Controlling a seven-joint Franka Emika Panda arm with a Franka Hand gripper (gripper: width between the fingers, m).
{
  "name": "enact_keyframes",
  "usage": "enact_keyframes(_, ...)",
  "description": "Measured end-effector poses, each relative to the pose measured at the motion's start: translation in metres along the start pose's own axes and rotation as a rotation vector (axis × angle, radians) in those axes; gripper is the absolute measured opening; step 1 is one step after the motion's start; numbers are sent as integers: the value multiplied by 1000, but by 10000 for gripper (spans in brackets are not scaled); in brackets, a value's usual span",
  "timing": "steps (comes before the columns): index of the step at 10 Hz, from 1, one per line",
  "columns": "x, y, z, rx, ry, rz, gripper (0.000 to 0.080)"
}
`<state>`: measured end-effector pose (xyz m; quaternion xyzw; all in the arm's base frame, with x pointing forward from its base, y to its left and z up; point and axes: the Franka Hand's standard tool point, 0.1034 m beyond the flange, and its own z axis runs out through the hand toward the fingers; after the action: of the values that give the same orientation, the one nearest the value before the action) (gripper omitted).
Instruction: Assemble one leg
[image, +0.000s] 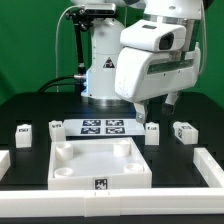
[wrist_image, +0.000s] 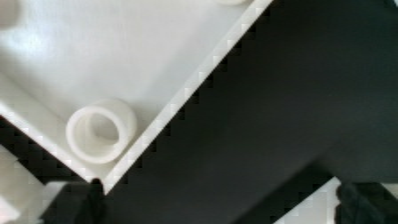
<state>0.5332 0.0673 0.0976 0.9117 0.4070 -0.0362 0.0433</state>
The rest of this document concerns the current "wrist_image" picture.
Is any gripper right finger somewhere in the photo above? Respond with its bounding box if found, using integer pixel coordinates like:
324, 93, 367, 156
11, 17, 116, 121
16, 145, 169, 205
335, 183, 398, 224

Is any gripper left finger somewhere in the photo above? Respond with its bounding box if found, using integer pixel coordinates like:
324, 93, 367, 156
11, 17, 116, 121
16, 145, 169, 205
41, 181, 105, 224

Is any white square table top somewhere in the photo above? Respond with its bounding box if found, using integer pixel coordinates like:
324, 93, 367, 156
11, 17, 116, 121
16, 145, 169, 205
0, 0, 274, 185

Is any white U-shaped fence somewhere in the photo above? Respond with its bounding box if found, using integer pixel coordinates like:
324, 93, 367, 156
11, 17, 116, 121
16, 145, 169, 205
274, 178, 342, 224

